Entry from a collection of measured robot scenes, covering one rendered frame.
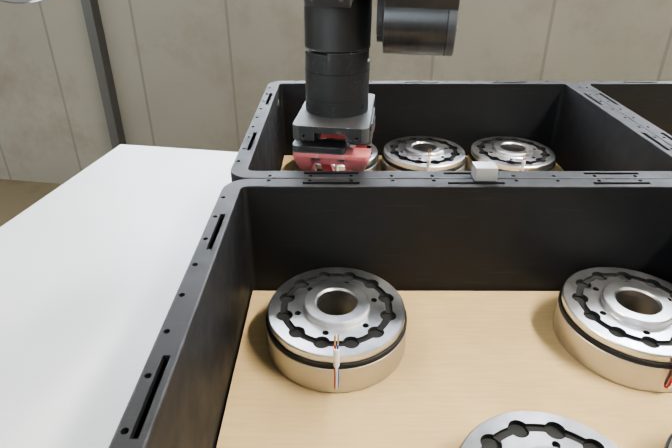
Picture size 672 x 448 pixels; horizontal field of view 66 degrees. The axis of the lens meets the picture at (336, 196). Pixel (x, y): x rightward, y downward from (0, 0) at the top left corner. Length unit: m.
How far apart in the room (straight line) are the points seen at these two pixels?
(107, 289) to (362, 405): 0.44
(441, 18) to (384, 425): 0.30
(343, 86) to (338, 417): 0.26
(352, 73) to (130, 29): 1.96
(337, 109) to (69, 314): 0.42
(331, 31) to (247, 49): 1.74
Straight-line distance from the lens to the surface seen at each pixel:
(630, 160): 0.60
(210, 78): 2.26
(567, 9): 2.08
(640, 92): 0.80
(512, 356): 0.42
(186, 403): 0.29
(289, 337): 0.37
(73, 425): 0.58
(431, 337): 0.42
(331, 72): 0.45
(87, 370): 0.63
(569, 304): 0.43
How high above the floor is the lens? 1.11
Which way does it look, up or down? 27 degrees down
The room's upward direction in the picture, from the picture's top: straight up
